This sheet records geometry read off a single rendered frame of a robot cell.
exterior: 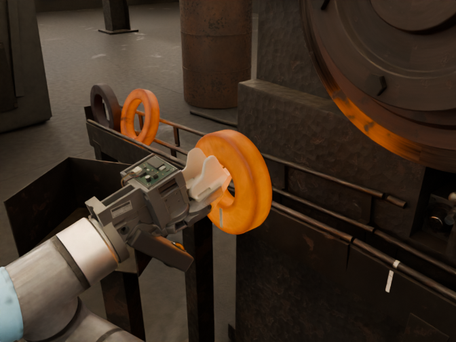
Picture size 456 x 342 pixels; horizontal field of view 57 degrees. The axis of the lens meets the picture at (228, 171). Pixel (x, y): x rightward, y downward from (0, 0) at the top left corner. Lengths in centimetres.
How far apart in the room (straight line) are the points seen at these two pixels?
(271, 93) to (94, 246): 52
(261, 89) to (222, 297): 93
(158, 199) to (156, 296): 115
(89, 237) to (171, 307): 111
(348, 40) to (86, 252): 38
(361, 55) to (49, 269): 42
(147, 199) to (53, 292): 14
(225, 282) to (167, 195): 118
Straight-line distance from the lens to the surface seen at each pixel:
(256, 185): 56
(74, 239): 52
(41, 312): 52
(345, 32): 53
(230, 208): 62
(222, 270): 174
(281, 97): 87
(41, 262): 52
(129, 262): 84
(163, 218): 54
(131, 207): 53
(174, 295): 165
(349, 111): 65
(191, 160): 59
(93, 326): 57
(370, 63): 51
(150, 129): 126
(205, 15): 333
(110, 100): 141
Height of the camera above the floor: 113
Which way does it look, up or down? 27 degrees down
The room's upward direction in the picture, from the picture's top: straight up
